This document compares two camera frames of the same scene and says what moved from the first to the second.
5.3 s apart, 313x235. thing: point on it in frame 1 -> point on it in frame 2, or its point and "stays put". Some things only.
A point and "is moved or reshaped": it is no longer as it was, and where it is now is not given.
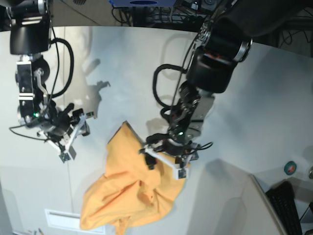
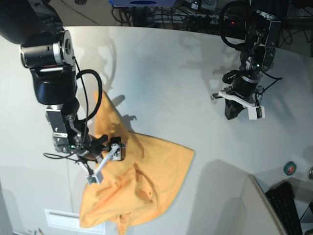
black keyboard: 281,195 stays put
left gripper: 56,123 -> 93,146
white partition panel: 260,219 stays put
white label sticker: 70,221 stays put
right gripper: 160,142 -> 243,83
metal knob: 310,173 stays put
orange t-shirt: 128,192 is moved or reshaped
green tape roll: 290,168 stays put
